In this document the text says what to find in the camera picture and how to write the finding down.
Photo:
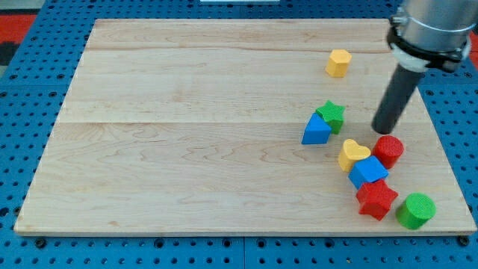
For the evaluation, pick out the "green cylinder block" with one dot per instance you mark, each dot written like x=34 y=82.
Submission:
x=415 y=211

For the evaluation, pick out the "yellow heart block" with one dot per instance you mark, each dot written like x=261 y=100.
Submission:
x=350 y=153

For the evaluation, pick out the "red star block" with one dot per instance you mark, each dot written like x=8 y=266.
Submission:
x=375 y=199

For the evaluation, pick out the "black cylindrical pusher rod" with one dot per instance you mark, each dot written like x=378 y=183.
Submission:
x=396 y=97

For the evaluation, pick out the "yellow hexagon block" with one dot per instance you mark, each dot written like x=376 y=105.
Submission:
x=338 y=63

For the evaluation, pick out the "blue cube block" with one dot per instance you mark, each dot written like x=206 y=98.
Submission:
x=367 y=170

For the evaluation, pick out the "green star block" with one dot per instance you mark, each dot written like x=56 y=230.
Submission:
x=333 y=115

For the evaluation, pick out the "blue triangle block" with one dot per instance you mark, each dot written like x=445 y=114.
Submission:
x=317 y=131

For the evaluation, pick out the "red cylinder block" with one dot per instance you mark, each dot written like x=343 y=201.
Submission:
x=388 y=150

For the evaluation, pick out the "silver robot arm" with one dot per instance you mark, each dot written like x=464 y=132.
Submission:
x=423 y=34

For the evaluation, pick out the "wooden board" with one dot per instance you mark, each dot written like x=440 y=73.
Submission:
x=193 y=127

